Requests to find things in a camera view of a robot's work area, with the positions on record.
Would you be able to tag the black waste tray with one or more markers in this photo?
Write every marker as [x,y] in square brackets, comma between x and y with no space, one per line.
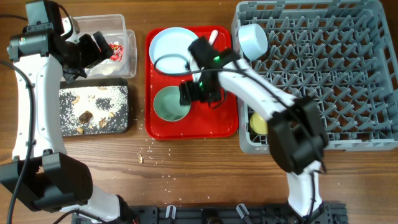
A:
[93,109]

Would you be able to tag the light blue plate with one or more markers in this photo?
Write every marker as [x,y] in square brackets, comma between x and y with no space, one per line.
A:
[171,47]

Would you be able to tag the red snack wrapper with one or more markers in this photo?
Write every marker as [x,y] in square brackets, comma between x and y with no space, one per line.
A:
[118,52]

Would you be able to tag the white napkin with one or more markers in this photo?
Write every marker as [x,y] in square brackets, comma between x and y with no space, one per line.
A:
[107,67]

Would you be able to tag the clear plastic bin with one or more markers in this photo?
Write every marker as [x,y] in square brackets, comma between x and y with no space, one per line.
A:
[113,28]

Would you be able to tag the food scrap on table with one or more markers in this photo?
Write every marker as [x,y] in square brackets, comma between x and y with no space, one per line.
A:
[140,159]

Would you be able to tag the yellow cup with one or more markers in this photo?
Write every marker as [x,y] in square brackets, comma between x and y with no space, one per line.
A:
[258,124]

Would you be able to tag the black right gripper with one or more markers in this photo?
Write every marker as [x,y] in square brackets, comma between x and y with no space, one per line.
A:
[190,94]

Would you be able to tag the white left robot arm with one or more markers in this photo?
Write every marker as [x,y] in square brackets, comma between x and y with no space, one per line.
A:
[42,175]

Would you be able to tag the light blue bowl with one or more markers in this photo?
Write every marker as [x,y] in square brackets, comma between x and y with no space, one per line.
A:
[253,41]

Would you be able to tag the green bowl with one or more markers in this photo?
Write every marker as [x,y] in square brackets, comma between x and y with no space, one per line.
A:
[167,104]

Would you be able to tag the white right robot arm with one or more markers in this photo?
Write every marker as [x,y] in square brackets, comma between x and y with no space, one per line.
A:
[297,136]

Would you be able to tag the rice and food waste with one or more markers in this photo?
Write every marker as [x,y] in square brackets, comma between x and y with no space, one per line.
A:
[93,109]

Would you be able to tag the red serving tray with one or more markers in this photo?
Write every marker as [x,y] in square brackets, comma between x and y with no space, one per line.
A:
[202,121]

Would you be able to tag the black mounting rail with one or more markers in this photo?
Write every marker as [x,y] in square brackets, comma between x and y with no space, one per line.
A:
[329,212]

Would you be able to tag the grey dishwasher rack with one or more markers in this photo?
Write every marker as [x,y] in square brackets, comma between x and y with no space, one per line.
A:
[338,52]

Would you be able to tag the pink plastic fork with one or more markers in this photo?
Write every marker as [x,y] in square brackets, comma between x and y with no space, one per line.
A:
[213,37]

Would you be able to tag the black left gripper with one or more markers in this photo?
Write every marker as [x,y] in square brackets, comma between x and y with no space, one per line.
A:
[95,55]

